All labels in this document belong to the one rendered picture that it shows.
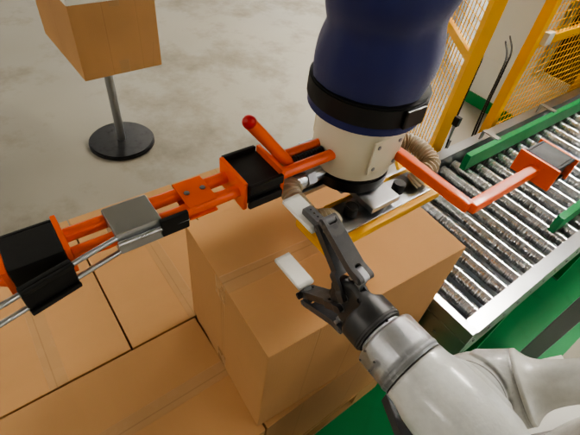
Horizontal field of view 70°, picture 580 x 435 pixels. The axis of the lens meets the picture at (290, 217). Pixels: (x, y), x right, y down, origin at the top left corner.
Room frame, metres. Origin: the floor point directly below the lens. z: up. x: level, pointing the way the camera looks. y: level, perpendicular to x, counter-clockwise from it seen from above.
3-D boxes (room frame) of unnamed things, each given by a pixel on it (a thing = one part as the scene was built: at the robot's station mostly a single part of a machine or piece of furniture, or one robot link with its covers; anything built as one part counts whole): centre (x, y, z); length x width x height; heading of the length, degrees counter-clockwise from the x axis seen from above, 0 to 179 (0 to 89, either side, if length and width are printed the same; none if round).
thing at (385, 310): (0.32, -0.11, 1.23); 0.09 x 0.07 x 0.08; 43
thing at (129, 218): (0.42, 0.24, 1.23); 0.07 x 0.07 x 0.04; 43
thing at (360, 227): (0.66, -0.17, 1.13); 0.34 x 0.10 x 0.05; 133
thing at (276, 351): (0.72, -0.10, 0.74); 0.60 x 0.40 x 0.40; 130
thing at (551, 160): (0.74, -0.50, 1.23); 0.09 x 0.08 x 0.05; 43
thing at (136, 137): (2.13, 1.15, 0.31); 0.40 x 0.40 x 0.62
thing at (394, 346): (0.27, -0.16, 1.23); 0.09 x 0.06 x 0.09; 133
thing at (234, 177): (0.56, 0.08, 1.23); 0.10 x 0.08 x 0.06; 43
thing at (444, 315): (0.97, -0.39, 0.58); 0.70 x 0.03 x 0.06; 43
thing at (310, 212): (0.40, -0.04, 1.32); 0.05 x 0.01 x 0.03; 43
